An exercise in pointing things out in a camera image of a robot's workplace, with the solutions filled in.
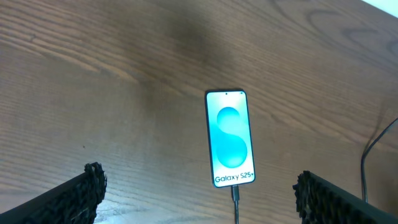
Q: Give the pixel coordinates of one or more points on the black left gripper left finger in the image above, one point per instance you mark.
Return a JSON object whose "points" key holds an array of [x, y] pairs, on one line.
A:
{"points": [[73, 202]]}

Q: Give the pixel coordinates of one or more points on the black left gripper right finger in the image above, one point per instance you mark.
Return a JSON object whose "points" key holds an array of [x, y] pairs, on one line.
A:
{"points": [[321, 202]]}

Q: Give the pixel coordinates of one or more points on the blue Galaxy smartphone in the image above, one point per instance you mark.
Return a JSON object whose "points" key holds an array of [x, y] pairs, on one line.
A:
{"points": [[229, 137]]}

